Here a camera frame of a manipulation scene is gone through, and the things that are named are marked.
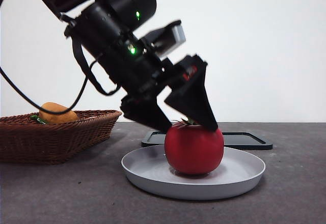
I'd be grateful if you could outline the black rectangular tray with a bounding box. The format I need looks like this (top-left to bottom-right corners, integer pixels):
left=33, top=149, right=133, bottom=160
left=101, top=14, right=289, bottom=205
left=141, top=131, right=274, bottom=151

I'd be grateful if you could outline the red tomato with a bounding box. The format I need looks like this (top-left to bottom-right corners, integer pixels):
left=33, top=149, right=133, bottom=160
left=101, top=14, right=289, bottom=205
left=164, top=118, right=225, bottom=176

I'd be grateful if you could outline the brown wicker basket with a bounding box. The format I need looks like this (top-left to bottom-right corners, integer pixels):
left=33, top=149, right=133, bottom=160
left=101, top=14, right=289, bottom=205
left=0, top=109, right=123, bottom=165

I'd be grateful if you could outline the flat black cable loop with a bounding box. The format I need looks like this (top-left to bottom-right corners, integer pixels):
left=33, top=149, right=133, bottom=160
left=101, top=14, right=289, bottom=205
left=72, top=38, right=120, bottom=96

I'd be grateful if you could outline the green pepper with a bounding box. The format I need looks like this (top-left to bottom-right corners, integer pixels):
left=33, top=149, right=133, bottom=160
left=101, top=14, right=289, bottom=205
left=30, top=114, right=49, bottom=125

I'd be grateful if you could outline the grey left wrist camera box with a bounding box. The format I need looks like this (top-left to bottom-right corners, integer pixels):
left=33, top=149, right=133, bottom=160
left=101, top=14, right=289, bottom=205
left=142, top=20, right=186, bottom=57

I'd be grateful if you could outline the orange-brown potato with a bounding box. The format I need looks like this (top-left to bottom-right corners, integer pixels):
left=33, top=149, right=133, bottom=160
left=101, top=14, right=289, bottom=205
left=38, top=102, right=78, bottom=125

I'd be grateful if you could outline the grey round plate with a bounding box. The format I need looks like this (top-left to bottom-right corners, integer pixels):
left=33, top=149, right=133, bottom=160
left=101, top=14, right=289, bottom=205
left=121, top=144, right=266, bottom=201

